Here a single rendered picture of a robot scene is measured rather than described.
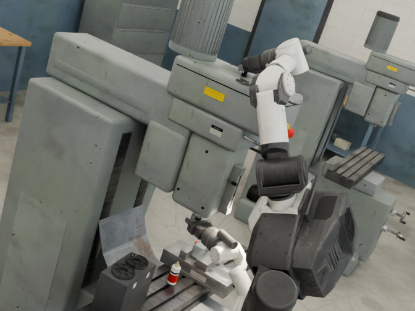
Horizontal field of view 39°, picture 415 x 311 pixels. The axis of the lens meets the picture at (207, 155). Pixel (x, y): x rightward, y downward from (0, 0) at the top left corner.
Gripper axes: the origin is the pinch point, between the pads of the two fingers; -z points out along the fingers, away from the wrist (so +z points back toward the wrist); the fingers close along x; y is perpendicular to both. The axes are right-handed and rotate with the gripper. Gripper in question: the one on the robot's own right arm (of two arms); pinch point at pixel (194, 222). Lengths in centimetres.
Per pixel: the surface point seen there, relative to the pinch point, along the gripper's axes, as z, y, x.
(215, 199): 11.4, -17.6, 4.1
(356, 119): -340, 61, -564
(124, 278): 16.7, 11.3, 40.4
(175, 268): 0.9, 22.0, 3.3
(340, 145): -312, 92, -513
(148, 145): -18.6, -26.3, 20.4
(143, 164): -18.6, -18.0, 20.3
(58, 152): -48, -9, 44
